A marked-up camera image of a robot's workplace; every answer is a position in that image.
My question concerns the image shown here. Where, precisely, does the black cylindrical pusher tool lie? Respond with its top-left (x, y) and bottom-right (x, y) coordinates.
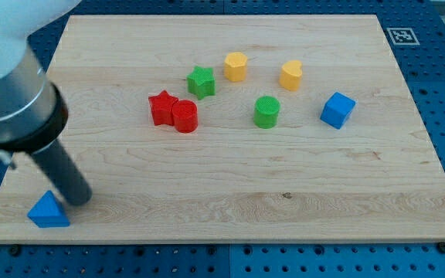
top-left (30, 139), bottom-right (92, 206)

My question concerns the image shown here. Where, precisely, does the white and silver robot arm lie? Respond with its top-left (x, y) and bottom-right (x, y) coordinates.
top-left (0, 0), bottom-right (92, 205)

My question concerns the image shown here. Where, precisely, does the blue triangle block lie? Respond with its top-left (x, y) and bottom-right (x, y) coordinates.
top-left (27, 191), bottom-right (70, 228)

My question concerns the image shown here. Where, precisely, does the red star block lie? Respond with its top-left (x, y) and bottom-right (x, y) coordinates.
top-left (148, 90), bottom-right (178, 126)

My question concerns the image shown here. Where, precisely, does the red cylinder block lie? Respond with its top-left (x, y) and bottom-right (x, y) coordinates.
top-left (172, 100), bottom-right (198, 133)

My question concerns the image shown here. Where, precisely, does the green star block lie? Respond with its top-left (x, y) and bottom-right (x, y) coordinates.
top-left (186, 66), bottom-right (216, 100)

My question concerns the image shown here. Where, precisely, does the wooden board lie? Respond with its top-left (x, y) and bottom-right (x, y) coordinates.
top-left (0, 15), bottom-right (445, 245)

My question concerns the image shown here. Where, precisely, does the yellow hexagon block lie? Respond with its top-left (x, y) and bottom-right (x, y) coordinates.
top-left (223, 52), bottom-right (248, 82)

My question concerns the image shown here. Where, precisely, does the green cylinder block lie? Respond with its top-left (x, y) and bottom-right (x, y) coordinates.
top-left (253, 96), bottom-right (280, 129)

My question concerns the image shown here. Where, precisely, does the yellow heart block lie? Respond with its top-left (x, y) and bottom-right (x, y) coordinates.
top-left (279, 60), bottom-right (303, 91)

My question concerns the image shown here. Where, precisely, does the blue cube block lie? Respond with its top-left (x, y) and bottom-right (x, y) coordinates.
top-left (320, 92), bottom-right (356, 129)

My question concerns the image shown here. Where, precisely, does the white fiducial marker tag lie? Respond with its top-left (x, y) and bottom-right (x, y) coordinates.
top-left (386, 27), bottom-right (420, 46)

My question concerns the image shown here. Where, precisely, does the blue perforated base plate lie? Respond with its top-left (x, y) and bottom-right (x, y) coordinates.
top-left (0, 0), bottom-right (445, 277)

